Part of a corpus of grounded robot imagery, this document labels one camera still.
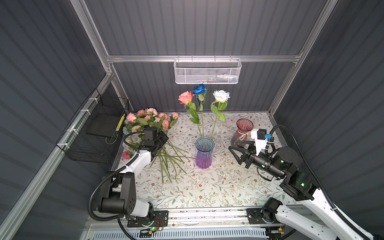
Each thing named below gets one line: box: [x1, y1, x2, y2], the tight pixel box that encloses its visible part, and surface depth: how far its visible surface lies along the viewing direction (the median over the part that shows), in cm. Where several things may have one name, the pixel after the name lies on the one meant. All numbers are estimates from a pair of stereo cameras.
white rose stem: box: [210, 90, 231, 143], surface depth 72 cm
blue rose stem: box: [192, 84, 208, 145], surface depth 76 cm
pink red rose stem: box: [178, 90, 204, 145], surface depth 74 cm
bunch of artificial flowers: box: [122, 108, 196, 184], surface depth 96 cm
